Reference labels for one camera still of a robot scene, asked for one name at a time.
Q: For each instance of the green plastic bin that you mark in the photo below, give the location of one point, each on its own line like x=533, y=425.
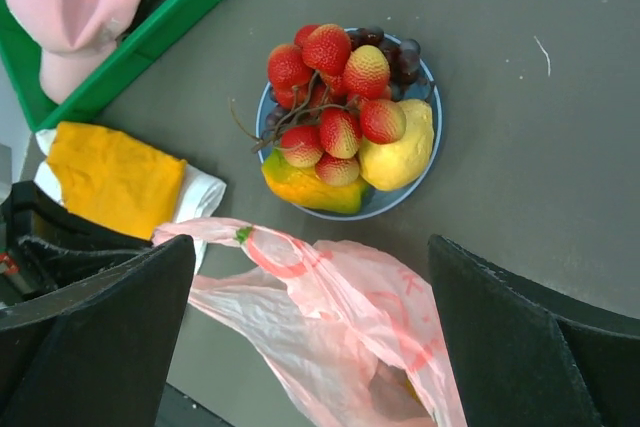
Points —
x=138, y=51

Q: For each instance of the pink plastic bag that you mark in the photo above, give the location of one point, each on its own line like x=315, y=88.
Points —
x=351, y=333

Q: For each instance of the orange folded cloth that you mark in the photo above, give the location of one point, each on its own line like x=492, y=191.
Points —
x=114, y=180

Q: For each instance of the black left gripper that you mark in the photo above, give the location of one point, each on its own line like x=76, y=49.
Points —
x=44, y=247

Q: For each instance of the blue fruit plate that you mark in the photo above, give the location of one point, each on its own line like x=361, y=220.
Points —
x=349, y=123

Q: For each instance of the pink baseball cap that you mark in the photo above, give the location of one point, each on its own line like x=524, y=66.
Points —
x=75, y=37

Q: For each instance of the white folded cloth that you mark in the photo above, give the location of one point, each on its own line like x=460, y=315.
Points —
x=200, y=194

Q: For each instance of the dark grapes bunch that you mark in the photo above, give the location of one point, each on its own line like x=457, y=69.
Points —
x=296, y=94

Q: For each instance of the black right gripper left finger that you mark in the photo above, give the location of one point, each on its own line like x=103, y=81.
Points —
x=97, y=352

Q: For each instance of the orange green mango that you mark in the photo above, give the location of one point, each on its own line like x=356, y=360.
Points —
x=302, y=187

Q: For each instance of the red yellow strawberry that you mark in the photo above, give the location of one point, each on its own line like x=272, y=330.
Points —
x=367, y=72

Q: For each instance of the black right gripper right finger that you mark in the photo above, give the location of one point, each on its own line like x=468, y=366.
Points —
x=525, y=355

